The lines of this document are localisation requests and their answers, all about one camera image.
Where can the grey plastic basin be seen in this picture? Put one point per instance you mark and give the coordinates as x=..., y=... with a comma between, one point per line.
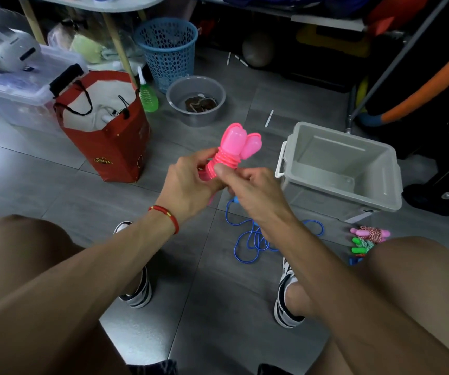
x=179, y=99

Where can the person's right shoe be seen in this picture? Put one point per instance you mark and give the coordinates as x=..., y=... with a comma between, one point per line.
x=283, y=312

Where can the person's left hand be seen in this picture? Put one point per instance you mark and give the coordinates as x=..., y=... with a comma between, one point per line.
x=189, y=191

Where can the person's left leg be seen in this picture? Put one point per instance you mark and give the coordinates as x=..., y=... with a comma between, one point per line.
x=13, y=253

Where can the red paper bag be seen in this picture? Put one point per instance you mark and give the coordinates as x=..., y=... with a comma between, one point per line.
x=119, y=156

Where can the person's right hand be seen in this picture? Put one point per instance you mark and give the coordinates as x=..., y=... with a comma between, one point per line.
x=259, y=195

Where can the green spray bottle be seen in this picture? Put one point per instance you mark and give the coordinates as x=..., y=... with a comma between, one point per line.
x=148, y=98

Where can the person's shoe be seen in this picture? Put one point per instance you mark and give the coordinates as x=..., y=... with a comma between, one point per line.
x=140, y=296
x=283, y=312

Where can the white oval side table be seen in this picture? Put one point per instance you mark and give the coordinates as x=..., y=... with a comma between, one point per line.
x=127, y=3

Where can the person's left shoe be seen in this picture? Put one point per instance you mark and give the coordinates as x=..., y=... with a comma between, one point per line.
x=140, y=296

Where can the person's right forearm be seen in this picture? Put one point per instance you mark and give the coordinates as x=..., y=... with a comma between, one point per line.
x=372, y=308

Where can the clear plastic bag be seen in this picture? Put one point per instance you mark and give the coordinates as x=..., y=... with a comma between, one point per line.
x=86, y=46

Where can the black weight machine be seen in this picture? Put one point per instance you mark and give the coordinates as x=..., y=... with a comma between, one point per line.
x=443, y=175

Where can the orange red fabric bag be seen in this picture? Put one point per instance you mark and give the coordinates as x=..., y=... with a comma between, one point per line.
x=396, y=11

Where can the white VR headset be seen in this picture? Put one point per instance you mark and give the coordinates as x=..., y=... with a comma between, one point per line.
x=13, y=50

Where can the yellow flat board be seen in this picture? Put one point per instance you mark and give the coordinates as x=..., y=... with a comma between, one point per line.
x=330, y=42

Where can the person's leg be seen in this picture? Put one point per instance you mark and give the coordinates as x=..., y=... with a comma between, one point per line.
x=423, y=277
x=13, y=253

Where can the grey plastic stool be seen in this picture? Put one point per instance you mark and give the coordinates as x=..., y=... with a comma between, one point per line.
x=138, y=331

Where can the blue mesh wastebasket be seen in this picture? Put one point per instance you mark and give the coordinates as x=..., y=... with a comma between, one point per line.
x=166, y=54

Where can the person's right leg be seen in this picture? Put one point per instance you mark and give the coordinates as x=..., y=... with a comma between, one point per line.
x=423, y=277

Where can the black rectangular pad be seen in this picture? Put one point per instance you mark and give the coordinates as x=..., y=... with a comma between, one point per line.
x=66, y=80

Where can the multicoloured hula hoop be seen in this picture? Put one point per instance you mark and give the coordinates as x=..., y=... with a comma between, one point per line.
x=423, y=93

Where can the person's left forearm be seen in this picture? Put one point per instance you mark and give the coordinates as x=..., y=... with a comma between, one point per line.
x=68, y=296

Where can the brown ball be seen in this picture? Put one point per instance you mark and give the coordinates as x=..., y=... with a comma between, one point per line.
x=258, y=49

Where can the clear plastic storage bin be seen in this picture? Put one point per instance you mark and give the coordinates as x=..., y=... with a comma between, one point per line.
x=17, y=105

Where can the grey plastic storage bin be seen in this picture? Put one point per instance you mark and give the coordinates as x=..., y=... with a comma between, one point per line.
x=345, y=160

